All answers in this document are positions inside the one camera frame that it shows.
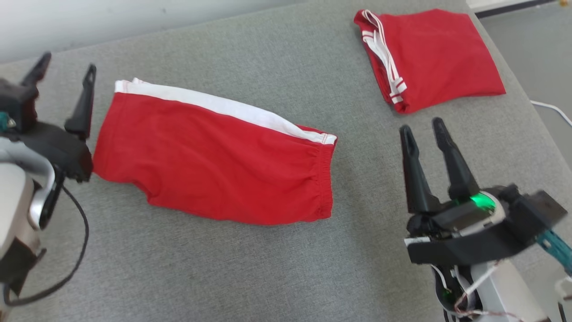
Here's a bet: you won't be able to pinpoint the grey fabric sofa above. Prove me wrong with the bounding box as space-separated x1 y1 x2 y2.
0 0 572 322

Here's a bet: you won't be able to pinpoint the thin red white wire bundle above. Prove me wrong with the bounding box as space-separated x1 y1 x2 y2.
431 262 523 322

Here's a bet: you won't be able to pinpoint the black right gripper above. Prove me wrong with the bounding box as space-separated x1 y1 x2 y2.
399 117 537 267

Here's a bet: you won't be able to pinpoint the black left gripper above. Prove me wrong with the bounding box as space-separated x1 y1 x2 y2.
20 52 97 183

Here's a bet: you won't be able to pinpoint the red shorts with white stripe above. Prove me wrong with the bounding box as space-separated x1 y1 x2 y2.
92 77 338 226

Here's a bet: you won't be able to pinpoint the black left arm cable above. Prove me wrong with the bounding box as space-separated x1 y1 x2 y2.
4 183 90 307

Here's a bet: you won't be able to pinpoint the white wall baseboard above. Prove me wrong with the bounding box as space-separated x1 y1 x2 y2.
466 0 559 19

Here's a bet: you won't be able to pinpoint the white floor cable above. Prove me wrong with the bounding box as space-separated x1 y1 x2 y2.
530 100 572 128

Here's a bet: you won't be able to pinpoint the red basketball jersey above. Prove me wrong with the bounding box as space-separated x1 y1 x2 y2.
353 8 507 114

